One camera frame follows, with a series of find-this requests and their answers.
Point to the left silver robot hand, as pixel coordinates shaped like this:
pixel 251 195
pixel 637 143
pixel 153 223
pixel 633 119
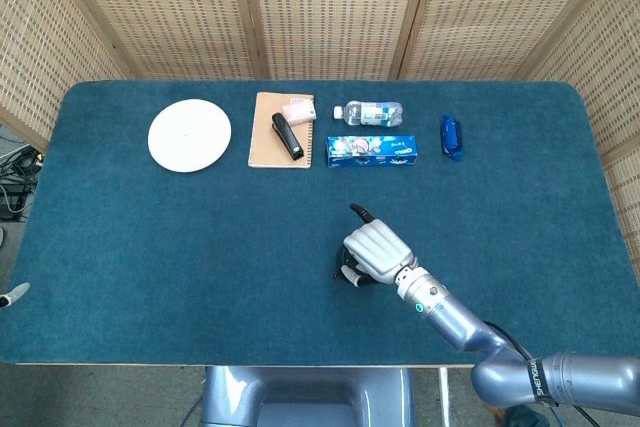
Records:
pixel 15 293

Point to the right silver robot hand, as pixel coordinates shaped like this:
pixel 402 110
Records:
pixel 377 249

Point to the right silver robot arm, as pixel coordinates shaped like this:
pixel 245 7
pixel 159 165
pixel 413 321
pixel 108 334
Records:
pixel 450 317

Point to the blue Oreo cookie box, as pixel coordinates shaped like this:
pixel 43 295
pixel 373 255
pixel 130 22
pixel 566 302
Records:
pixel 370 151

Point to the blue clip tool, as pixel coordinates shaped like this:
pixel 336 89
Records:
pixel 451 139

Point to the clear plastic water bottle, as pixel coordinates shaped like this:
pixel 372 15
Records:
pixel 370 114

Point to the black stapler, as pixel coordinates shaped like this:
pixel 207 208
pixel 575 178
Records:
pixel 287 136

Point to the brown spiral notebook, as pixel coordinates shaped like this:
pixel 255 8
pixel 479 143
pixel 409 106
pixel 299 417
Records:
pixel 265 139

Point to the white table leg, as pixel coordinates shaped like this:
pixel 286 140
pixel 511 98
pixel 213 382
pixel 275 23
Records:
pixel 443 397

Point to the grey robot torso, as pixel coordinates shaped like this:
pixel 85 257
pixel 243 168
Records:
pixel 310 397

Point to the blue table cloth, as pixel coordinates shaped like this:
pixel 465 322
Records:
pixel 200 247

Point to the white round plate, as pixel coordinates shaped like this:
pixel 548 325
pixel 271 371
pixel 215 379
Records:
pixel 190 136

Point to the woven bamboo folding screen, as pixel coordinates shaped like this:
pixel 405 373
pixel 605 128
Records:
pixel 330 12

